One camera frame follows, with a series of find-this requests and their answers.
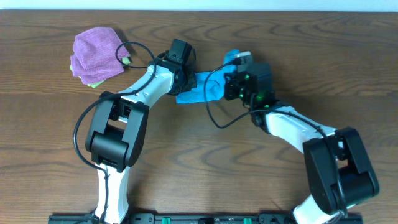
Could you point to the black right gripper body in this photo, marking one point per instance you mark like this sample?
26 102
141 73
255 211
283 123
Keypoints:
231 87

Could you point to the purple folded cloth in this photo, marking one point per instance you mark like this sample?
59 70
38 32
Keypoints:
98 45

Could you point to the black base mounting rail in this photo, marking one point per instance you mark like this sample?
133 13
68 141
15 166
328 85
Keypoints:
149 218

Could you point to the green folded cloth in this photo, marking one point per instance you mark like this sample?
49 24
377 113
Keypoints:
97 75

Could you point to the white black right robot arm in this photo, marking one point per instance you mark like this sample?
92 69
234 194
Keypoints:
339 171

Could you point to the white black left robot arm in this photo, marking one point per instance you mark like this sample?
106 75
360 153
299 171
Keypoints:
117 131

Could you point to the blue microfiber cloth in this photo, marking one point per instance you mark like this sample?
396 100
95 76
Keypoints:
213 90

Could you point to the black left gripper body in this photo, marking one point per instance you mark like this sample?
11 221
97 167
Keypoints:
189 81

